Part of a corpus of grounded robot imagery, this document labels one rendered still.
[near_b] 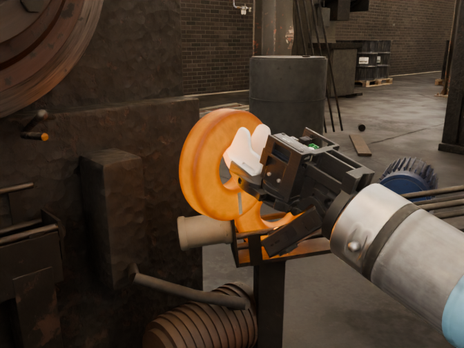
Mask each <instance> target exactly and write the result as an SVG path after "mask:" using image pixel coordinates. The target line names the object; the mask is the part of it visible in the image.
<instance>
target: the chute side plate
mask: <svg viewBox="0 0 464 348"><path fill-rule="evenodd" d="M48 267H52V270H53V275H54V281H55V283H57V282H61V281H63V280H64V275H63V269H62V263H61V252H60V246H59V236H58V232H57V231H55V232H52V233H47V234H44V235H40V236H37V237H34V238H30V239H27V240H22V241H19V242H15V243H12V244H7V245H4V246H0V302H4V301H6V300H10V299H12V298H15V293H14V288H13V283H12V279H14V278H18V277H20V276H24V275H26V274H29V273H32V272H35V271H39V270H42V269H45V268H48Z"/></svg>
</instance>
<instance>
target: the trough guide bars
mask: <svg viewBox="0 0 464 348"><path fill-rule="evenodd" d="M461 191H464V185H461V186H452V187H447V188H438V189H433V190H428V191H419V192H413V193H405V194H400V196H402V197H403V198H405V199H407V200H410V199H415V198H420V197H429V196H434V195H442V194H448V193H457V192H461ZM412 203H413V204H415V205H416V206H419V207H420V208H422V209H424V210H425V211H433V210H438V209H446V208H452V207H457V206H464V195H456V196H451V197H442V198H437V199H433V200H423V201H418V202H412ZM286 214H287V213H285V212H277V213H268V214H263V215H260V217H261V219H263V220H264V221H266V220H274V219H280V218H283V217H284V216H285V215H286ZM432 215H434V216H436V217H437V218H439V219H441V220H442V219H446V218H455V217H460V216H464V209H461V210H456V211H448V212H442V213H434V214H432ZM274 228H276V227H272V228H267V229H258V230H254V231H245V232H240V233H239V231H238V229H235V232H236V238H237V240H241V239H243V240H244V242H243V243H238V244H237V245H238V251H239V250H244V249H249V259H250V263H251V266H256V265H261V264H263V259H262V247H263V245H262V243H261V237H260V236H265V235H267V234H268V233H269V232H271V231H272V230H274ZM246 238H247V239H248V242H247V241H246V240H245V239H246ZM316 238H324V236H323V235H322V231H319V232H317V233H315V234H314V235H312V236H311V237H309V238H307V239H306V240H310V239H316Z"/></svg>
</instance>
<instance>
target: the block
mask: <svg viewBox="0 0 464 348"><path fill-rule="evenodd" d="M79 167H80V173H81V187H82V193H83V201H84V213H85V221H86V233H87V241H88V253H89V260H90V271H91V272H92V274H93V275H94V276H95V277H97V278H98V279H99V280H101V281H102V282H103V283H104V284H105V285H106V286H107V287H108V288H110V289H111V290H113V291H117V290H120V289H123V288H125V287H128V286H131V285H132V284H133V283H132V282H130V280H129V279H128V274H127V270H126V269H127V266H128V265H129V264H130V263H131V262H132V263H136V265H137V267H138V269H139V272H140V273H142V274H144V275H148V276H149V265H148V243H147V231H146V209H145V197H144V175H143V164H142V159H141V157H139V156H137V155H134V154H131V153H128V152H126V151H122V150H119V149H117V148H109V149H104V150H100V151H93V152H88V153H84V154H82V155H80V156H79Z"/></svg>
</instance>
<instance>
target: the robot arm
mask: <svg viewBox="0 0 464 348"><path fill-rule="evenodd" d="M312 135H314V136H316V137H317V138H319V139H321V140H323V141H324V142H326V143H328V144H327V147H324V148H319V146H316V145H315V144H311V141H312V138H311V137H312ZM339 147H340V146H339V145H338V144H336V143H334V142H332V141H331V140H329V139H327V138H325V137H323V136H322V135H319V134H318V133H316V132H314V131H312V130H311V129H309V128H305V130H304V133H303V136H302V137H300V138H299V139H297V138H295V137H293V136H292V137H289V136H288V135H286V134H285V133H279V134H275V135H271V131H270V129H269V127H268V126H266V125H264V124H260V125H259V126H257V128H256V129H255V131H254V133H253V134H252V136H251V134H250V132H249V131H248V130H247V129H246V128H245V127H242V128H240V129H239V130H238V131H237V134H236V136H235V138H234V140H233V142H232V145H231V146H230V147H228V148H227V150H226V151H225V152H224V154H223V157H224V161H225V162H226V165H227V166H228V168H229V172H230V174H231V176H232V177H233V179H234V180H235V183H236V184H237V185H238V186H239V187H240V188H241V189H242V190H243V191H245V192H246V193H248V194H249V195H252V196H253V197H254V198H256V199H257V200H258V201H259V202H261V201H262V202H263V203H264V204H266V205H267V206H270V207H271V208H273V209H275V210H277V211H282V212H285V213H289V212H291V214H292V215H293V216H296V215H299V214H301V213H302V215H300V216H298V217H297V218H295V219H294V220H292V221H290V222H289V223H288V224H284V225H282V226H278V227H276V228H274V230H272V231H271V232H269V233H268V234H267V235H268V236H267V237H266V238H265V239H263V240H261V243H262V245H263V247H264V249H265V251H266V252H267V255H268V256H269V258H272V257H273V256H276V255H279V257H280V256H282V255H284V254H289V253H291V252H292V251H293V250H294V249H295V248H297V247H298V244H299V243H301V242H302V241H303V240H306V239H307V238H309V237H311V236H312V235H314V234H315V233H317V232H319V231H322V235H323V236H324V237H325V238H327V239H328V240H329V245H330V249H331V252H332V253H333V254H334V255H336V256H337V257H338V258H340V259H341V260H342V261H344V262H345V263H347V264H348V265H349V266H350V267H352V268H353V269H355V270H356V271H357V272H359V273H360V274H361V275H363V276H364V277H365V278H366V279H368V280H369V281H370V282H372V283H373V284H374V285H376V286H377V287H378V288H379V289H381V290H382V291H384V292H385V293H386V294H387V295H389V296H390V297H392V298H393V299H394V300H395V301H397V302H399V303H400V304H401V305H402V306H404V307H405V308H406V309H408V310H409V311H411V312H412V313H413V314H414V315H416V316H418V317H419V318H420V319H421V320H423V321H424V322H426V323H427V324H428V325H429V326H431V327H432V328H433V329H435V330H436V331H437V332H439V333H440V334H442V335H443V336H444V337H445V339H446V340H447V341H448V343H450V344H451V345H453V346H454V347H456V348H464V232H462V231H460V230H458V229H456V228H455V227H453V226H452V225H450V224H448V223H446V222H444V221H442V220H441V219H439V218H437V217H436V216H434V215H432V214H431V213H429V212H427V211H425V210H424V209H422V208H420V207H419V206H416V205H415V204H413V203H412V202H410V201H409V200H407V199H405V198H403V197H402V196H400V195H398V194H397V193H395V192H393V191H391V190H389V189H388V188H386V187H384V186H383V185H381V184H371V185H370V183H371V180H372V178H373V176H374V173H375V172H373V171H372V170H370V169H368V168H367V167H365V166H363V165H362V164H359V163H358V162H356V161H354V160H352V159H351V158H349V157H347V156H345V155H343V154H342V153H340V152H338V149H339Z"/></svg>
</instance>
